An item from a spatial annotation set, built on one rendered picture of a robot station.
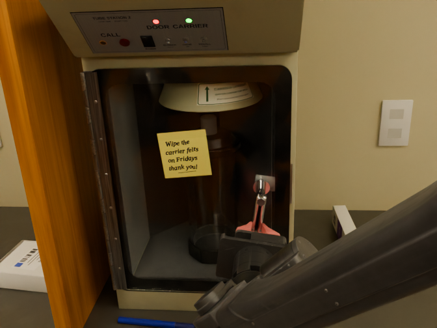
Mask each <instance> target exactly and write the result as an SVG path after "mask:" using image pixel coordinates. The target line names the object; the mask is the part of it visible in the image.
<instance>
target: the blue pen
mask: <svg viewBox="0 0 437 328"><path fill-rule="evenodd" d="M118 323H126V324H133V325H145V326H152V327H165V328H195V326H194V325H193V323H181V322H174V321H161V320H148V319H140V318H128V317H120V316H119V317H118Z"/></svg>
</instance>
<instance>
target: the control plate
mask: <svg viewBox="0 0 437 328"><path fill-rule="evenodd" d="M70 14H71V15H72V17H73V19H74V21H75V22H76V24H77V26H78V28H79V30H80V31H81V33H82V35H83V36H84V38H85V40H86V42H87V44H88V45H89V47H90V48H91V50H92V52H93V53H142V52H168V51H220V50H228V41H227V35H226V26H225V20H224V11H223V7H209V8H172V9H153V10H116V11H97V12H70ZM185 18H192V19H193V22H192V23H186V22H185ZM153 19H158V20H160V24H154V23H152V20H153ZM140 36H152V38H153V41H154V43H155V47H147V48H145V47H144V45H143V43H142V40H141V38H140ZM203 36H204V37H206V38H207V40H206V41H205V42H204V43H203V42H202V41H201V40H200V38H201V37H203ZM185 37H187V38H189V41H188V42H187V43H184V41H183V38H185ZM123 38H124V39H127V40H129V41H130V45H129V46H126V47H125V46H121V45H120V43H119V41H120V39H123ZM165 38H171V42H170V43H169V44H167V42H165ZM100 40H104V41H106V42H107V45H101V44H100V43H99V41H100Z"/></svg>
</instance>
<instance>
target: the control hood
mask: <svg viewBox="0 0 437 328"><path fill-rule="evenodd" d="M39 2H40V3H41V5H42V6H43V8H44V10H45V11H46V12H47V15H48V16H49V17H50V19H51V21H52V22H53V24H54V25H55V27H56V28H57V30H58V31H59V33H60V35H61V36H62V37H63V39H64V41H65V43H66V44H67V45H68V47H69V49H70V50H71V52H72V53H73V55H75V57H125V56H152V55H206V54H233V53H287V52H297V50H299V47H300V34H301V27H302V15H303V8H304V0H39ZM209 7H223V11H224V20H225V26H226V35H227V41H228V50H220V51H168V52H142V53H93V52H92V50H91V48H90V47H89V45H88V44H87V42H86V40H85V38H84V36H83V35H82V33H81V31H80V30H79V28H78V26H77V24H76V22H75V21H74V19H73V17H72V15H71V14H70V12H97V11H116V10H153V9H172V8H209Z"/></svg>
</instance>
